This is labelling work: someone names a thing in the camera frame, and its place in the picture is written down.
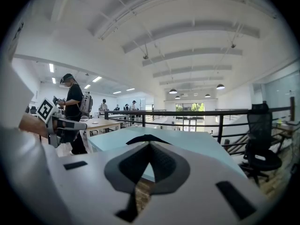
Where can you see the person's left forearm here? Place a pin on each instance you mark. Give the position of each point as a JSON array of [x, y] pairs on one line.
[[32, 124]]

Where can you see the long ceiling light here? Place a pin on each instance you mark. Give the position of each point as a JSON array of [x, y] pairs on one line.
[[51, 68], [97, 79]]

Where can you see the black mesh office chair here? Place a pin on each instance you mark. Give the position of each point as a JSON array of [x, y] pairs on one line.
[[260, 130]]

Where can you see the wooden desk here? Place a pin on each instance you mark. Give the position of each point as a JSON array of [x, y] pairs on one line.
[[288, 125]]

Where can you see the wooden side table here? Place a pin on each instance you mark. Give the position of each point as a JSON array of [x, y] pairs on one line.
[[100, 123]]

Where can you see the grey backpack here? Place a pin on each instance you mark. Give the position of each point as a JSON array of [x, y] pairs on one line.
[[86, 103]]

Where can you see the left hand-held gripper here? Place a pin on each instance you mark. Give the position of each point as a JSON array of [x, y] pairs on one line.
[[47, 110]]

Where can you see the light blue table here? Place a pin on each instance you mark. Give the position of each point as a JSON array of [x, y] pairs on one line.
[[192, 144]]

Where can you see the black metal railing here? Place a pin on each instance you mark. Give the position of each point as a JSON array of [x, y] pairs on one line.
[[220, 128]]

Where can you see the glass entrance doors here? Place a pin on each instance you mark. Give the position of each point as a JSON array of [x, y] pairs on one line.
[[189, 116]]

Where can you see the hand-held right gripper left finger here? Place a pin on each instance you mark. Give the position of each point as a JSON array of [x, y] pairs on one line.
[[93, 184]]

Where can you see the person's white shirt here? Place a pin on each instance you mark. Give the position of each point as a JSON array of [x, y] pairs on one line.
[[23, 172]]

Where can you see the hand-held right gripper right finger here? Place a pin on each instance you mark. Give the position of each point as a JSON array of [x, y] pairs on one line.
[[199, 184]]

